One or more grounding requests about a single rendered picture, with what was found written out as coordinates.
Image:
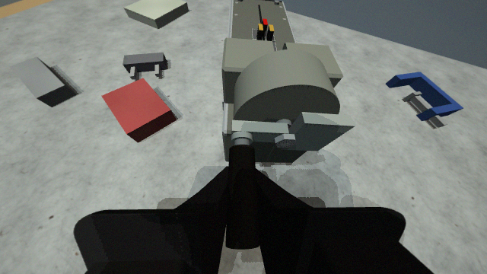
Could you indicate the red block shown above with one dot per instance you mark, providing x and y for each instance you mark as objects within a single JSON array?
[{"x": 139, "y": 110}]

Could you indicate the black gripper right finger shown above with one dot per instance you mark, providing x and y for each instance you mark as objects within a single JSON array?
[{"x": 289, "y": 227}]

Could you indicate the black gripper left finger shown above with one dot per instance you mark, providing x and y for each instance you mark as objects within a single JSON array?
[{"x": 193, "y": 231}]

